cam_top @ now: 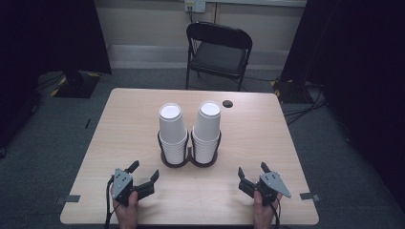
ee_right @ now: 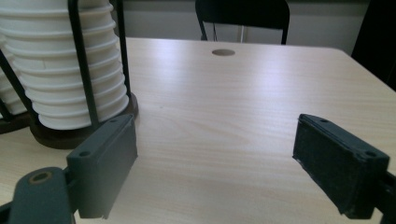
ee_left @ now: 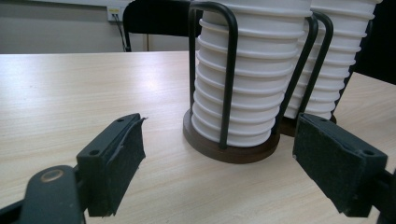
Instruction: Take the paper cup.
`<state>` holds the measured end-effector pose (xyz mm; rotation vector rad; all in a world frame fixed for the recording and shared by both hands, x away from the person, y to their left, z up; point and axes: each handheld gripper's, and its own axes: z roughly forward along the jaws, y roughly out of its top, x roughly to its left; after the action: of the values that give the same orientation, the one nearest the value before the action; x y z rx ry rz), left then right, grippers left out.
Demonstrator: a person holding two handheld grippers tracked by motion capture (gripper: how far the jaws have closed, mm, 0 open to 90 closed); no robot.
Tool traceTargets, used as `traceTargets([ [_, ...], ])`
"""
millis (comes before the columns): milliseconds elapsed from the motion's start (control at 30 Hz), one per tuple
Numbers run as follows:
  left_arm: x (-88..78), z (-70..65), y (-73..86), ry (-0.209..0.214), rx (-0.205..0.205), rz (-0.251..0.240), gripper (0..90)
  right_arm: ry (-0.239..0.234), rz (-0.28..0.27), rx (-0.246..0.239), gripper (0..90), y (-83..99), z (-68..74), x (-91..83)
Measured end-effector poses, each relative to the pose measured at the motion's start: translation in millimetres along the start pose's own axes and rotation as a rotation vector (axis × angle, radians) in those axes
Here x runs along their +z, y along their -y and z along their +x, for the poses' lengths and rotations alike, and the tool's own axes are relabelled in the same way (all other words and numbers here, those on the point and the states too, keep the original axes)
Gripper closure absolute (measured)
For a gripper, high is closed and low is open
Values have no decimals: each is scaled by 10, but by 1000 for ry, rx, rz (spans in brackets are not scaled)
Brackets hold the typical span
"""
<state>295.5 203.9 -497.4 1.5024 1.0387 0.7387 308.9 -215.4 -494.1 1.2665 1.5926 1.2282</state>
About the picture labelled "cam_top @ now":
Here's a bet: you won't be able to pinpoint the black folding chair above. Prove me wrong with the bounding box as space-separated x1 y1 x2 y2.
185 21 254 93

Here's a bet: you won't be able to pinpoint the hand-held gripper cable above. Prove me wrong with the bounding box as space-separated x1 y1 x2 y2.
269 198 283 229
104 175 121 229

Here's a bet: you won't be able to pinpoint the stack of white paper cups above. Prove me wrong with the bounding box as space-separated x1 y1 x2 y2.
158 102 189 166
191 100 223 165

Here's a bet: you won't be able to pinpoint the grey tape strip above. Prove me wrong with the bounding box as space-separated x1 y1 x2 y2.
53 194 81 205
299 192 322 203

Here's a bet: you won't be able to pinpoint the black stand base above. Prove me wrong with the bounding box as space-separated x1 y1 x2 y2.
270 78 315 105
50 70 102 99

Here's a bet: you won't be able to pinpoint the black double cup holder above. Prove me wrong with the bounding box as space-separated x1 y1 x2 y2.
157 128 223 169

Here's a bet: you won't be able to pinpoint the left hand-held gripper cable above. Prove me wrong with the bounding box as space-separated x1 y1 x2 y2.
104 175 121 229

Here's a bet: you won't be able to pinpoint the person's left hand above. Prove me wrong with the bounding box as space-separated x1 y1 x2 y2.
110 187 139 229

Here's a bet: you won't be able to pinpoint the right hand-held gripper cable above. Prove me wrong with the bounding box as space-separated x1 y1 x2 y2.
269 198 283 229

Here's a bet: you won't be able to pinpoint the black floor cables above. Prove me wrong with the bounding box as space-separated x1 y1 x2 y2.
282 80 329 126

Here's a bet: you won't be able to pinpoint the person's right hand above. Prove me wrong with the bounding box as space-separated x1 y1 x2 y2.
252 190 284 229

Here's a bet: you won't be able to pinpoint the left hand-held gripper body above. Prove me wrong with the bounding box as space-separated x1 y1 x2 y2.
111 167 139 207

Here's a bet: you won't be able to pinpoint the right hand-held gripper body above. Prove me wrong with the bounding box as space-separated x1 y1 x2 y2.
256 171 292 206

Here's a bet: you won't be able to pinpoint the white wall socket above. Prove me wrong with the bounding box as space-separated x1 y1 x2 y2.
183 0 207 14

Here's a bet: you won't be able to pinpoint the dark curtain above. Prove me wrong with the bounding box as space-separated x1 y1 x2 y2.
0 0 113 151
280 0 405 204

